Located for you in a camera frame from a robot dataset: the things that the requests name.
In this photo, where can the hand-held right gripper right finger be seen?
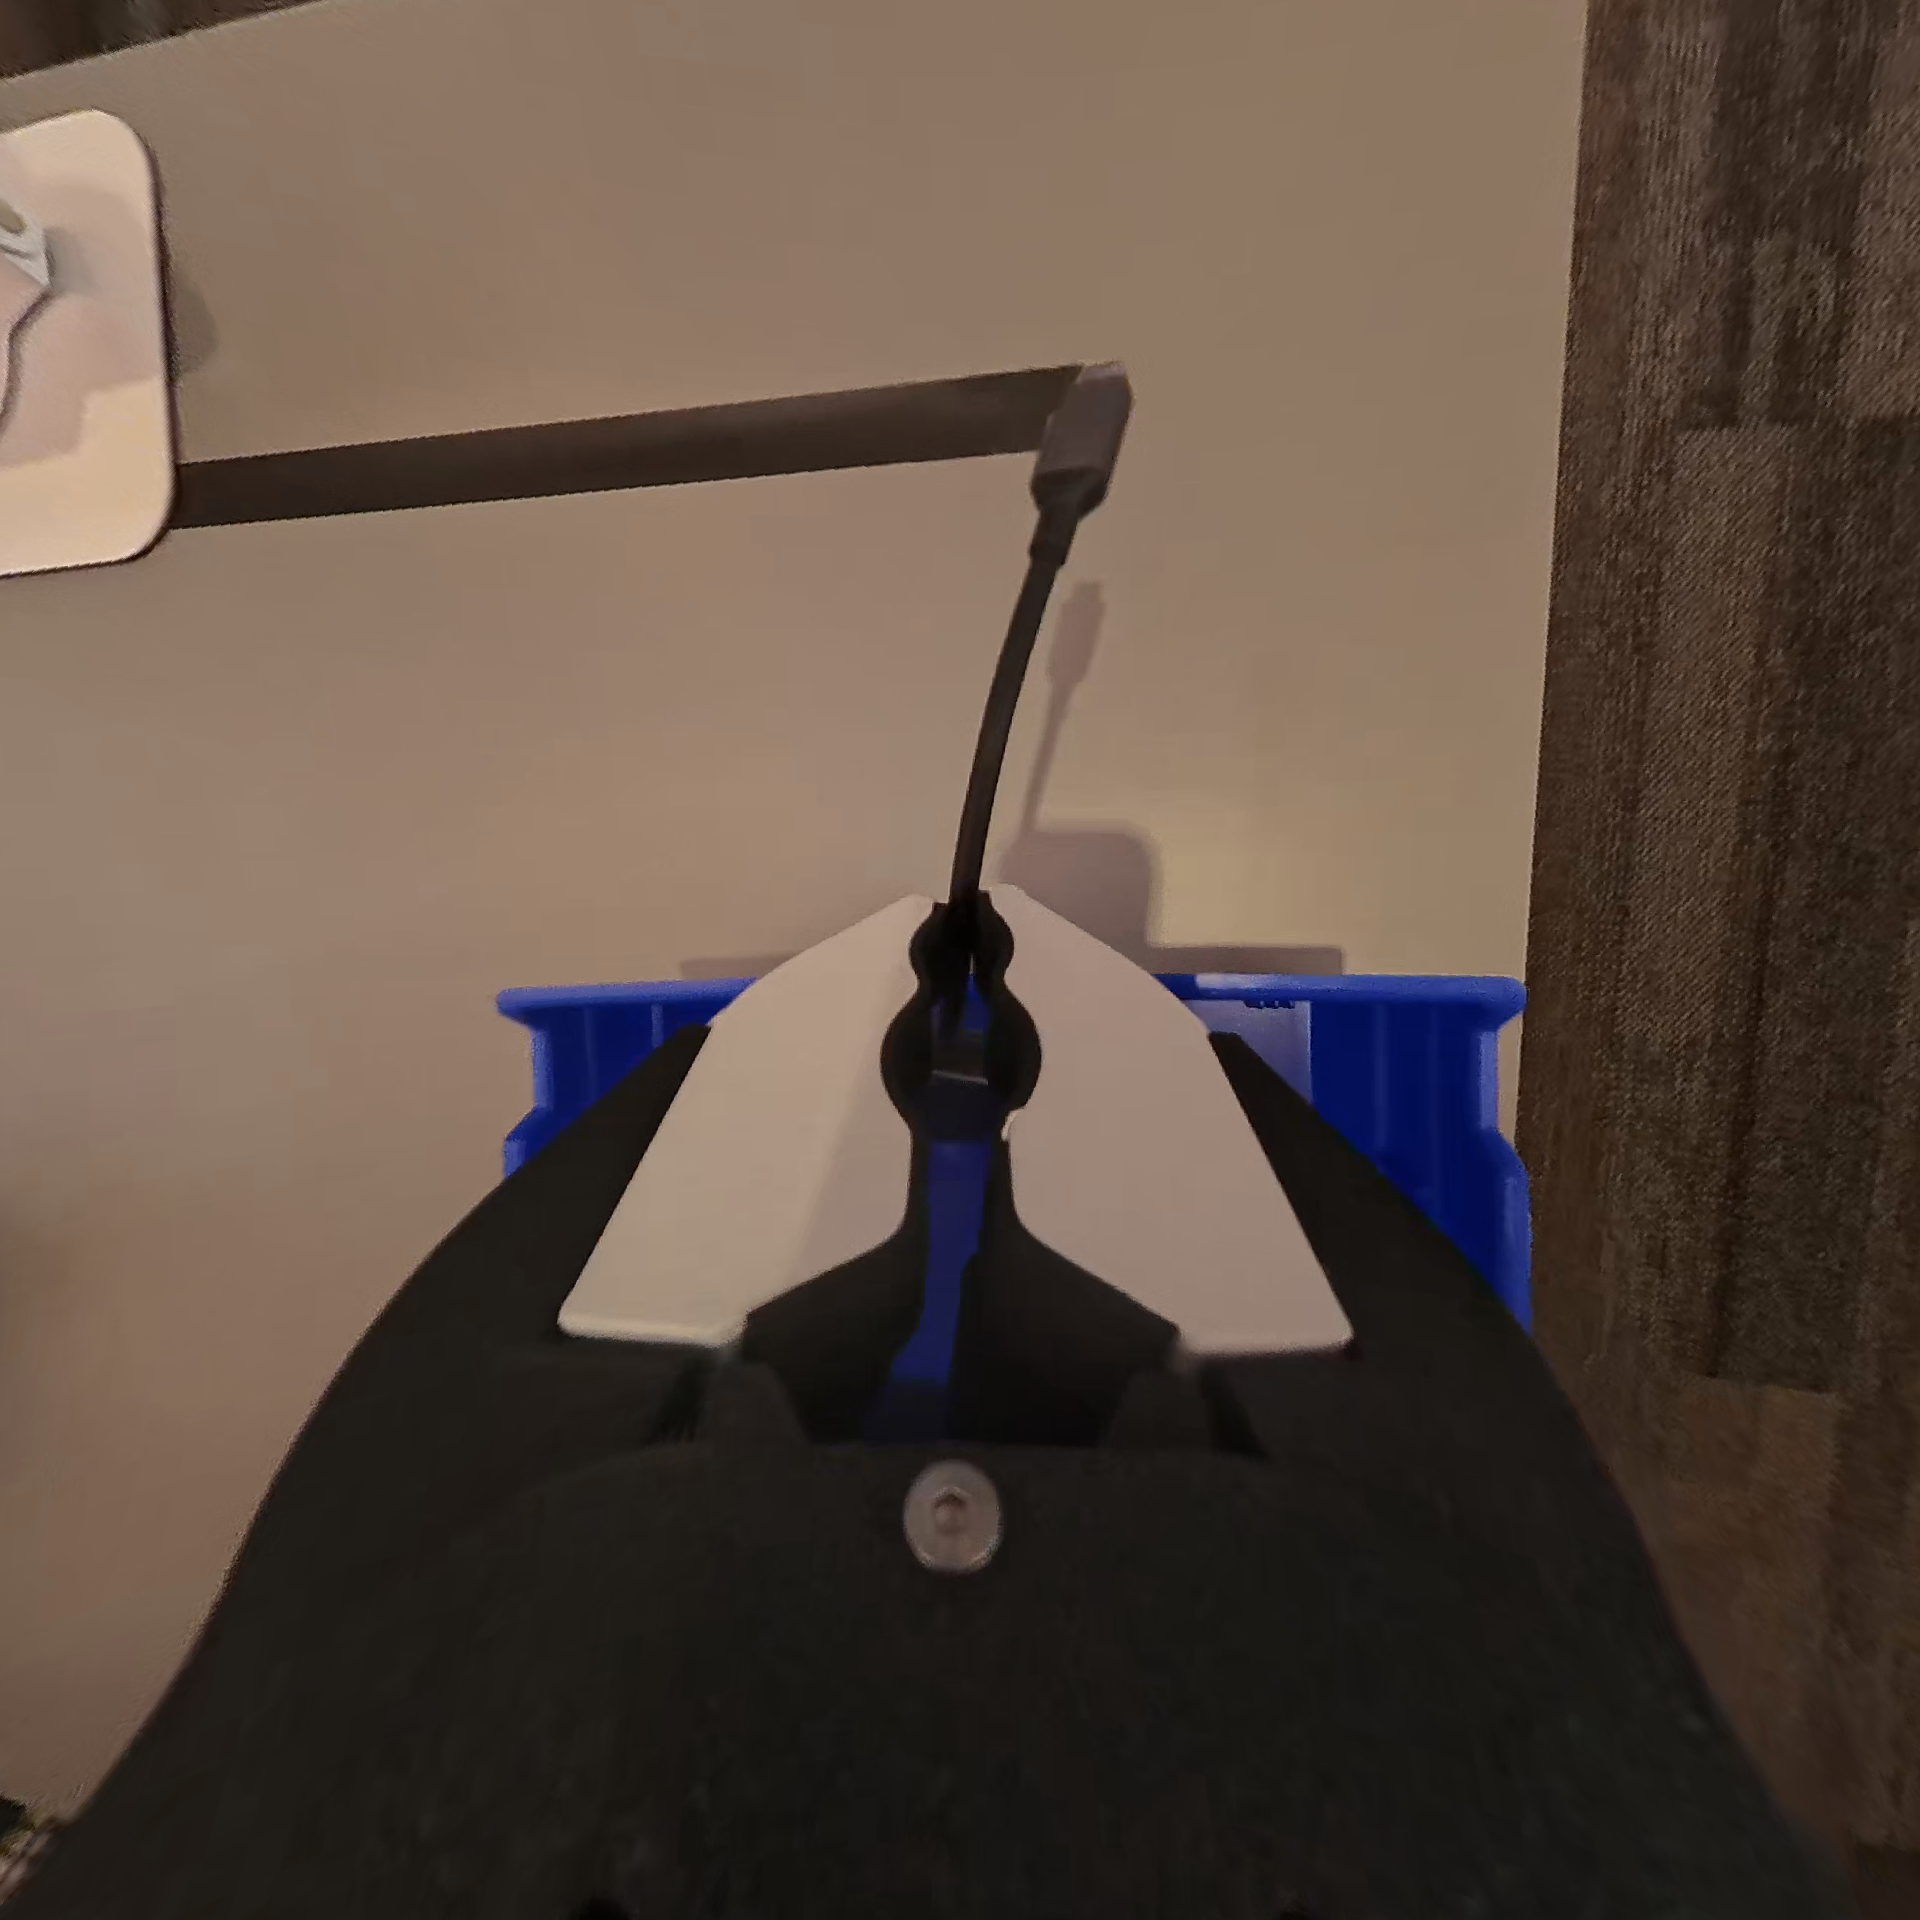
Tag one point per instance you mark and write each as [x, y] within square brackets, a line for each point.
[1171, 1171]

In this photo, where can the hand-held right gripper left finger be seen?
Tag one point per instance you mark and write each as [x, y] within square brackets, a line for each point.
[751, 1142]

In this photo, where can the blue plastic bin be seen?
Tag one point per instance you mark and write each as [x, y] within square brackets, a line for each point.
[1411, 1110]

